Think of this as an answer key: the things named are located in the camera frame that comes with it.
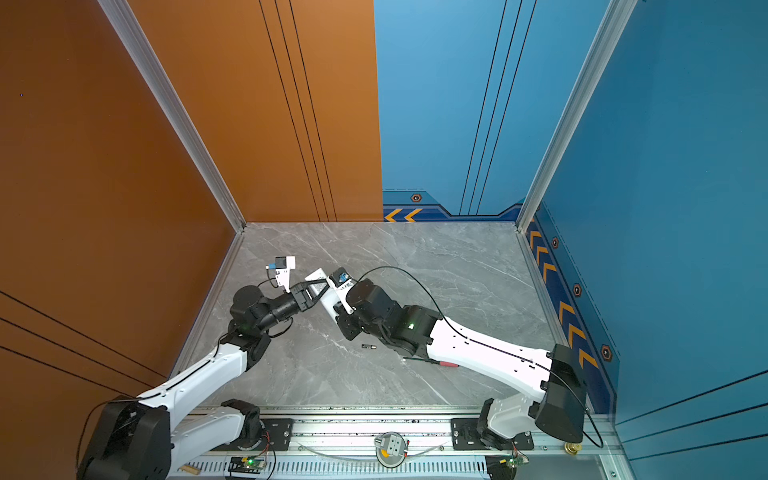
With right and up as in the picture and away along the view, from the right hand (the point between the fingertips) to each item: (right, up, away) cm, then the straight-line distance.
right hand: (335, 306), depth 70 cm
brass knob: (+56, -33, 0) cm, 65 cm away
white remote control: (-2, +1, +4) cm, 5 cm away
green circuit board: (-22, -38, +1) cm, 44 cm away
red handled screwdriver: (+24, -12, -4) cm, 27 cm away
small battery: (+6, -15, +17) cm, 24 cm away
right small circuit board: (+42, -37, 0) cm, 56 cm away
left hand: (-2, +5, +4) cm, 7 cm away
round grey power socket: (+13, -31, -4) cm, 33 cm away
